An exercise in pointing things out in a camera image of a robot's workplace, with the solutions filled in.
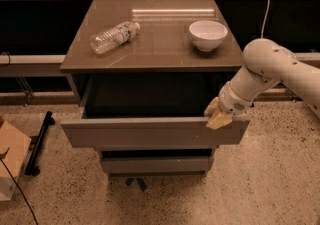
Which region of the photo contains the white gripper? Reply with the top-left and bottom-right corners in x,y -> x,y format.
204,82 -> 252,130

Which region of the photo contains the grey top drawer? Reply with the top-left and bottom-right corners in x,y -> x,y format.
62,73 -> 250,150

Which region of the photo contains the grey drawer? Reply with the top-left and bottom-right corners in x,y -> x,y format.
101,157 -> 213,174
62,73 -> 250,150

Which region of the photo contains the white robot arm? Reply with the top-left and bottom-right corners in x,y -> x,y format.
204,38 -> 320,129

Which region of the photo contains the grey bottom drawer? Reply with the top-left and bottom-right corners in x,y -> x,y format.
101,157 -> 213,174

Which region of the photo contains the grey drawer cabinet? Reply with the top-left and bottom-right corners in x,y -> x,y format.
60,0 -> 242,177

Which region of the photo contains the white ceramic bowl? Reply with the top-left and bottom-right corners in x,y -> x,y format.
189,20 -> 228,52

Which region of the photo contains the clear plastic water bottle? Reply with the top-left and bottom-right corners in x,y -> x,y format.
90,21 -> 140,55

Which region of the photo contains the cardboard box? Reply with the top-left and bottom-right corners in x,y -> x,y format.
0,119 -> 31,201

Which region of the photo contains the white cable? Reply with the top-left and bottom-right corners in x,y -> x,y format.
260,0 -> 271,40

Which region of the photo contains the black cable on floor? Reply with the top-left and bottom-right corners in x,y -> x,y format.
0,158 -> 40,225

